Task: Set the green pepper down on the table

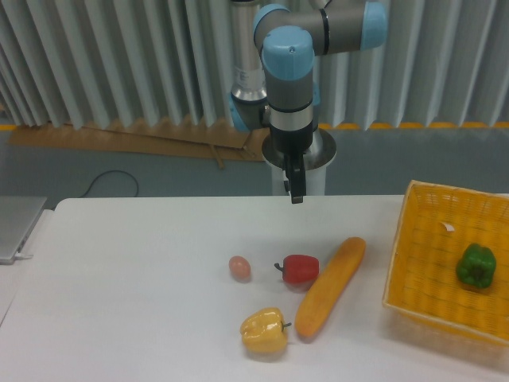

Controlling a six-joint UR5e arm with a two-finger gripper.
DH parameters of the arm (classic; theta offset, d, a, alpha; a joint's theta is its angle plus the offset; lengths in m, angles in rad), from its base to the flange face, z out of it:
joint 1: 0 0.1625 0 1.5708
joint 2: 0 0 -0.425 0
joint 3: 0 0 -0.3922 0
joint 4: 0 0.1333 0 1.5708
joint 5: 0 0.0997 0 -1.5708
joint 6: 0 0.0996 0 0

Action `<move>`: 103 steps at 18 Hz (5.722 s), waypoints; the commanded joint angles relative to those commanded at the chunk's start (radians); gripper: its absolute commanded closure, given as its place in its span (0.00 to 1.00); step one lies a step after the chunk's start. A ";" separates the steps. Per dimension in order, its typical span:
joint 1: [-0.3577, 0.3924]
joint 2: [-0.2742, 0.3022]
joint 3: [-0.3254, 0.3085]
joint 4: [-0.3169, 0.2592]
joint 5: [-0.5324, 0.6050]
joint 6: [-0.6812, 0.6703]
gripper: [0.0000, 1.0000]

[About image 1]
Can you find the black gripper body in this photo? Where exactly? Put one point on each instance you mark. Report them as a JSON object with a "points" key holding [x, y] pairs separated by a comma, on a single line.
{"points": [[292, 144]]}

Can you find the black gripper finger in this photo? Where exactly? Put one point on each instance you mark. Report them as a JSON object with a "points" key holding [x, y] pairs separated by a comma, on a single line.
{"points": [[286, 177], [297, 182]]}

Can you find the green bell pepper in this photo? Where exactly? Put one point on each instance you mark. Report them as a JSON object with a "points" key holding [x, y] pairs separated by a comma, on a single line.
{"points": [[477, 266]]}

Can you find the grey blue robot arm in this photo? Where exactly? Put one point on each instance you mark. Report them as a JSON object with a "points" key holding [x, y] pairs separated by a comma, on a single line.
{"points": [[274, 56]]}

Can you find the red bell pepper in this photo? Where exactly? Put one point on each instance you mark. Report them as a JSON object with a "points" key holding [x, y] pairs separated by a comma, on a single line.
{"points": [[297, 269]]}

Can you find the yellow bell pepper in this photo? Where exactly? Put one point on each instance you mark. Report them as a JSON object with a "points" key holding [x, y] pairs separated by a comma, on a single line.
{"points": [[265, 331]]}

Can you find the yellow woven basket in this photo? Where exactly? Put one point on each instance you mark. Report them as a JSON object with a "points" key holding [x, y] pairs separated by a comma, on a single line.
{"points": [[421, 279]]}

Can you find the brown cardboard sheet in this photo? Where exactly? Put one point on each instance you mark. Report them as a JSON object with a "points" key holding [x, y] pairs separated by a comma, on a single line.
{"points": [[109, 141]]}

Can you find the long orange baguette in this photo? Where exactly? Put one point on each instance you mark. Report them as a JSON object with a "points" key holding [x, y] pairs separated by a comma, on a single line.
{"points": [[322, 296]]}

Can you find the brown egg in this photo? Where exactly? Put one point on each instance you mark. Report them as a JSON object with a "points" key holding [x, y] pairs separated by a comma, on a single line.
{"points": [[239, 267]]}

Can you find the white paper tag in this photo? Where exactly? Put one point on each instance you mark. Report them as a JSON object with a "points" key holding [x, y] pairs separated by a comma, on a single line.
{"points": [[448, 227]]}

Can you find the silver laptop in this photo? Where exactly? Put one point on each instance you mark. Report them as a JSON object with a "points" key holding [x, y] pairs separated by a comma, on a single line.
{"points": [[19, 216]]}

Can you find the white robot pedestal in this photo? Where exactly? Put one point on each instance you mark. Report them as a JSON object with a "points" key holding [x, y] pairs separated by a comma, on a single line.
{"points": [[317, 158]]}

